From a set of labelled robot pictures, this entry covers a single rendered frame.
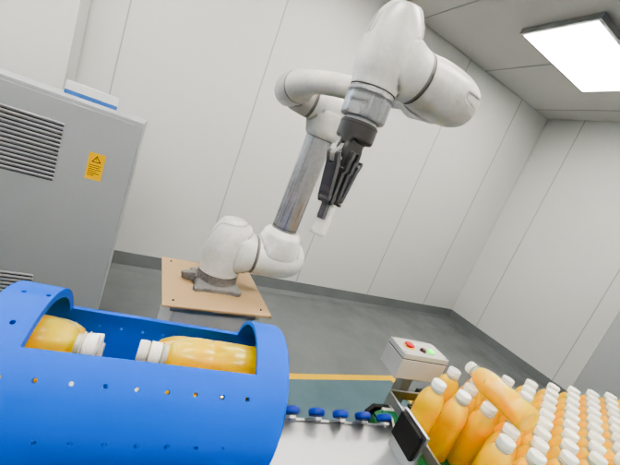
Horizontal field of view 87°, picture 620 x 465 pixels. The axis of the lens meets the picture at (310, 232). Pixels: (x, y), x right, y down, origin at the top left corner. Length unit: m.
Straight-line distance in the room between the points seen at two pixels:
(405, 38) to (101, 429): 0.77
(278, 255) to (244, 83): 2.39
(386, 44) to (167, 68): 2.82
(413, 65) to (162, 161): 2.90
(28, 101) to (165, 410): 1.78
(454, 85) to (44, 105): 1.86
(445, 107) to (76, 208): 1.92
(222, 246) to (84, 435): 0.75
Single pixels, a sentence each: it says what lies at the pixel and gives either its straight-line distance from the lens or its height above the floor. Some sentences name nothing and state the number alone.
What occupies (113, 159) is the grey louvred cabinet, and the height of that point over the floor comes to 1.22.
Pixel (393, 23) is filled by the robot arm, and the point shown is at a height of 1.84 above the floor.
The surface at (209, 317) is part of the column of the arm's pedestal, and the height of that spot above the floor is 0.94.
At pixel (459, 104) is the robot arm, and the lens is 0.75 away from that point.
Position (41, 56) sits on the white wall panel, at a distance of 3.12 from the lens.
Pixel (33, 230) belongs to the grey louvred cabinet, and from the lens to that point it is 2.27.
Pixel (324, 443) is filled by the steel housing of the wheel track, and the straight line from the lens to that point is 1.00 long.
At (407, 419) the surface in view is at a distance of 1.03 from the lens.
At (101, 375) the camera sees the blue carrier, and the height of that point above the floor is 1.19.
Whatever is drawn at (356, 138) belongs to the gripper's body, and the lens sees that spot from 0.63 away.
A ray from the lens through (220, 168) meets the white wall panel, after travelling 3.41.
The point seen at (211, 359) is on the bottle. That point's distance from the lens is 0.65.
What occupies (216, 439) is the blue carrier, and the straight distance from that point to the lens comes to 0.63.
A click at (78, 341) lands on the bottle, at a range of 0.67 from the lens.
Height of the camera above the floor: 1.58
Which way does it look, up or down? 11 degrees down
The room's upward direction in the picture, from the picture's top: 21 degrees clockwise
